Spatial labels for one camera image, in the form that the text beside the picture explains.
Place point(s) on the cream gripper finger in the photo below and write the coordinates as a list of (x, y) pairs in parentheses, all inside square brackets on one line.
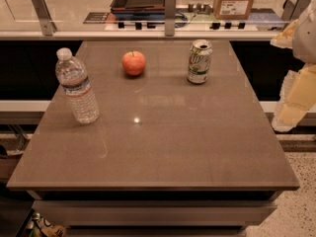
[(284, 39), (296, 97)]

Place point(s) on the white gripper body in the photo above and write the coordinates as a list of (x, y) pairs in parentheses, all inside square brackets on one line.
[(306, 34)]

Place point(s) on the white green 7up can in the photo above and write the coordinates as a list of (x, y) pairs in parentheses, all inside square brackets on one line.
[(199, 61)]

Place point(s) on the brown cardboard box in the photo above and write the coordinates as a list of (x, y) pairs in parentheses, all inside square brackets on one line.
[(232, 9)]

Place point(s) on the red apple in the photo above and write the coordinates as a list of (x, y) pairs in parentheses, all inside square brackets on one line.
[(133, 63)]

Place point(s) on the glass barrier panel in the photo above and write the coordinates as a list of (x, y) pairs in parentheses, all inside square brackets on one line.
[(19, 18)]

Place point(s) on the clear plastic water bottle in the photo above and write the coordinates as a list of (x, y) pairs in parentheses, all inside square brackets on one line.
[(74, 80)]

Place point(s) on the right metal glass bracket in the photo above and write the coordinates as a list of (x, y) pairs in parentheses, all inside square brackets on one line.
[(292, 9)]

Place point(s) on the metal glass bracket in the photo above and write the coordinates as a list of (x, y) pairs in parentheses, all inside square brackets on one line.
[(292, 9), (170, 11), (47, 25)]

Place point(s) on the middle metal glass bracket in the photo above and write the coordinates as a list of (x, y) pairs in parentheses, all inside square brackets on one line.
[(170, 11)]

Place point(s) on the left metal glass bracket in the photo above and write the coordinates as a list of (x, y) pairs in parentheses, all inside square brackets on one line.
[(47, 25)]

